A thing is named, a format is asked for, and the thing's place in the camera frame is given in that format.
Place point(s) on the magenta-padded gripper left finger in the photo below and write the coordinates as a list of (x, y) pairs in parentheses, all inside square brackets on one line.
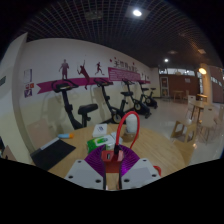
[(85, 171)]

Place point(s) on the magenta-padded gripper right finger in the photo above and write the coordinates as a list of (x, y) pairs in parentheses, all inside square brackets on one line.
[(140, 171)]

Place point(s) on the red charger block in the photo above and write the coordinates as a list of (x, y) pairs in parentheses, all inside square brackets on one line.
[(111, 163)]

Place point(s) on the green wet wipes pack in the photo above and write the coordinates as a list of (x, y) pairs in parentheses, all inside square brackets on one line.
[(100, 142)]

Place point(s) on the black desk mat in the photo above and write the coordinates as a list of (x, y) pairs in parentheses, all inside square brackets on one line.
[(53, 153)]

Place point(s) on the round wooden coaster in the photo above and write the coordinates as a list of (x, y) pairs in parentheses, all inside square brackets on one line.
[(128, 136)]

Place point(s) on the blue and orange marker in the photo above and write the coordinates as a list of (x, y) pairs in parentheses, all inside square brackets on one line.
[(65, 135)]

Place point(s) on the small white box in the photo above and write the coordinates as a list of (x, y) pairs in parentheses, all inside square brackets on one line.
[(100, 130)]

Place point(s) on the wooden chair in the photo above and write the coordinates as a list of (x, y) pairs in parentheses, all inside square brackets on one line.
[(40, 133), (9, 154), (183, 130)]

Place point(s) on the row of black exercise bikes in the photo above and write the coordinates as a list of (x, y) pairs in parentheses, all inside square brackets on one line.
[(68, 106)]

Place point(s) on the group of tables and chairs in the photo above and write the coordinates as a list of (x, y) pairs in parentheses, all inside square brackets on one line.
[(205, 113)]

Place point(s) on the ceiling lights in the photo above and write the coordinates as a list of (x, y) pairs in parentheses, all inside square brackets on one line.
[(137, 13)]

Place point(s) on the magenta sports wall banner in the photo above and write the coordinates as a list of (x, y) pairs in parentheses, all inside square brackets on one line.
[(76, 81)]

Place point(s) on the wall posters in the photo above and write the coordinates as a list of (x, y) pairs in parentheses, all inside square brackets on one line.
[(28, 83)]

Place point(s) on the round wall lamp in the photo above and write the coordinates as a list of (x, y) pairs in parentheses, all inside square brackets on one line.
[(202, 71)]

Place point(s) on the dark wall sign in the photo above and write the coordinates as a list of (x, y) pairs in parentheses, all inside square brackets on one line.
[(2, 81)]

